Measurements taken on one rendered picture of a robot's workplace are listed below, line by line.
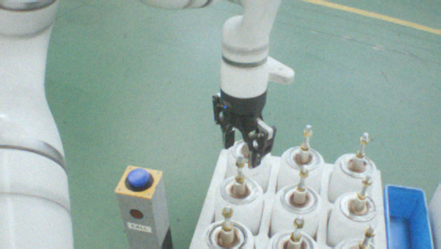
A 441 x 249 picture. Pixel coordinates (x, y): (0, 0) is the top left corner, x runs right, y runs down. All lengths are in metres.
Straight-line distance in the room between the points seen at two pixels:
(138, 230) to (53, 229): 0.58
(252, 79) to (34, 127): 0.40
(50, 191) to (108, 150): 1.07
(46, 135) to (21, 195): 0.05
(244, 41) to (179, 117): 0.86
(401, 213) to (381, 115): 0.48
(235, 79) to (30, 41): 0.32
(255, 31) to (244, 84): 0.09
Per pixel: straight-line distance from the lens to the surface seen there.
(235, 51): 0.59
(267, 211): 0.88
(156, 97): 1.53
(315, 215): 0.80
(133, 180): 0.74
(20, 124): 0.27
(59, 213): 0.26
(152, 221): 0.78
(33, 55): 0.39
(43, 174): 0.26
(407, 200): 1.13
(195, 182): 1.18
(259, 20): 0.57
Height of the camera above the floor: 0.85
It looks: 38 degrees down
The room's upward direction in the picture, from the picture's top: straight up
